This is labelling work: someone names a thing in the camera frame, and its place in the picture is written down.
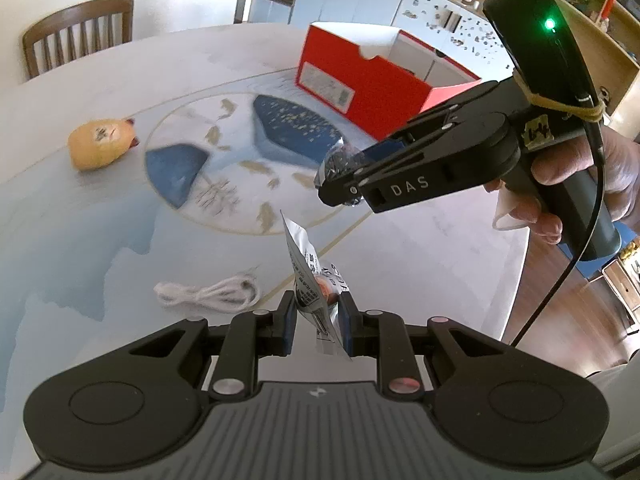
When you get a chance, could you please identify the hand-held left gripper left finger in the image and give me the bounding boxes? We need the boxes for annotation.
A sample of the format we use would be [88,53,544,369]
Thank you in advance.
[131,290,297,402]

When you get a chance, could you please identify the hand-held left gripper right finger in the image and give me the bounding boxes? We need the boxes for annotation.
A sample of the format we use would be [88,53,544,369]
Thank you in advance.
[339,293,507,402]

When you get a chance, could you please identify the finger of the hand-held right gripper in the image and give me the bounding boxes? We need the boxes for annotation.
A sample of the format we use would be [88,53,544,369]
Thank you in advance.
[318,129,482,214]
[357,80,512,169]

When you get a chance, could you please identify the silver foil packet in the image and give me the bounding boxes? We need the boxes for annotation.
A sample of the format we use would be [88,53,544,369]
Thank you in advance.
[279,209,355,362]

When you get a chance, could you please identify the red cardboard box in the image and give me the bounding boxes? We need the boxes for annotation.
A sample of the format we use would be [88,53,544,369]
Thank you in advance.
[294,22,484,142]

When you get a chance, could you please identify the marble desktop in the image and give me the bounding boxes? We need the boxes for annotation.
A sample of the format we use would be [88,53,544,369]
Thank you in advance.
[0,22,531,466]

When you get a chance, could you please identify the person's right hand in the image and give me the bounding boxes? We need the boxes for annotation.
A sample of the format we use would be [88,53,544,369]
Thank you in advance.
[482,122,640,247]

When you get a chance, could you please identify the speckled white counter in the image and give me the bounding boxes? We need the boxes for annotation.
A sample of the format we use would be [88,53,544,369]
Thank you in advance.
[399,0,517,78]

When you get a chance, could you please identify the low wooden furniture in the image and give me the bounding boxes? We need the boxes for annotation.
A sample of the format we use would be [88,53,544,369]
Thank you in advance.
[601,239,640,333]

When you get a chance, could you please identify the yellow pig toy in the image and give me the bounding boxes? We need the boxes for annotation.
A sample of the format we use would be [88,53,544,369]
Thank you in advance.
[67,117,139,171]

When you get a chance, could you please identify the person's grey clothing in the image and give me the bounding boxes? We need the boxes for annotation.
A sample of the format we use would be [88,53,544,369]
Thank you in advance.
[580,360,640,480]

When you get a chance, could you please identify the brown wooden chair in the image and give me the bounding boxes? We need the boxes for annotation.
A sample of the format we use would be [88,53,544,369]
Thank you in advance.
[21,0,135,82]

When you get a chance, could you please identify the wooden wall shelf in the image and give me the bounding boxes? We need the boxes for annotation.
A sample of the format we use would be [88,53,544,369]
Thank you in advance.
[520,0,640,137]

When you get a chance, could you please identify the white coiled cable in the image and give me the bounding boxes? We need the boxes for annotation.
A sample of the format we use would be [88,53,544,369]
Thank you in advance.
[152,270,262,314]

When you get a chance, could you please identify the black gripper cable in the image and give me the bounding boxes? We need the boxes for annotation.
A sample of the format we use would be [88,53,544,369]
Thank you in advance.
[509,87,609,347]

